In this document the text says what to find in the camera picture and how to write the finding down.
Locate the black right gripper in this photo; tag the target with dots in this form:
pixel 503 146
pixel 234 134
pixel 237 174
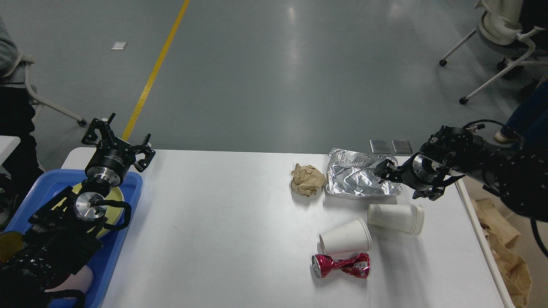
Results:
pixel 424 176

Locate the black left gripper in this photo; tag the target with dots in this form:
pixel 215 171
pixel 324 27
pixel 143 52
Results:
pixel 108 166

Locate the aluminium foil tray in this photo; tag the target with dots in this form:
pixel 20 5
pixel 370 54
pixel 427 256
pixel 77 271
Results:
pixel 350 174

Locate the yellow plate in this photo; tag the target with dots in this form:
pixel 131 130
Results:
pixel 114 197

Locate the small brown paper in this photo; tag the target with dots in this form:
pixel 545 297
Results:
pixel 306 180

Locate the pink mug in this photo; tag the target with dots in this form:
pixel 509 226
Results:
pixel 81 281

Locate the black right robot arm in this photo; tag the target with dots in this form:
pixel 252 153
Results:
pixel 518 176

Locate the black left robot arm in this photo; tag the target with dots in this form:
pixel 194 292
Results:
pixel 62 237

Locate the right metal floor plate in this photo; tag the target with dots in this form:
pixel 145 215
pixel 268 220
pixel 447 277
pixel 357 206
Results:
pixel 402 146

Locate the metal floor plate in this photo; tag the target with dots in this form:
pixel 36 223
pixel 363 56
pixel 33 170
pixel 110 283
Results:
pixel 402 146
pixel 380 146

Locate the white paper cup behind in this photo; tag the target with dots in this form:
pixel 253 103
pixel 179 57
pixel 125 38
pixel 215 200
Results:
pixel 407 218

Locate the white paper cup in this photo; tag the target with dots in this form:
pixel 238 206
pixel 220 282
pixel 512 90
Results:
pixel 353 236
pixel 407 218

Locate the left metal floor plate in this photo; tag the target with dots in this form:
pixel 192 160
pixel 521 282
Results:
pixel 380 146

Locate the white paper cup front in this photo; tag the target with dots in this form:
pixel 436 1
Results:
pixel 353 236

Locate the blue plastic tray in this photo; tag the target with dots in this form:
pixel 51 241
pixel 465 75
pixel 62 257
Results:
pixel 103 263

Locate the crushed red soda can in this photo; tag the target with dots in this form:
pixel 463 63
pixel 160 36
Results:
pixel 358 266

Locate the brown paper in bin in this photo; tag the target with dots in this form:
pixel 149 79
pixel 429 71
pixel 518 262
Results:
pixel 501 237

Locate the person in black left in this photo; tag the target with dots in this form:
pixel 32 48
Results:
pixel 16 119

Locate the small white side table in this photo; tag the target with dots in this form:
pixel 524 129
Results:
pixel 7 146

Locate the person in dark blue jeans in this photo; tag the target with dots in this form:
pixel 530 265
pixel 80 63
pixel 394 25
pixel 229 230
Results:
pixel 529 120

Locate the beige plastic bin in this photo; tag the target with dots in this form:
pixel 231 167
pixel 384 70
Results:
pixel 525 245

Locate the white office chair right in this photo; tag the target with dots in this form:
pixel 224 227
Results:
pixel 515 29

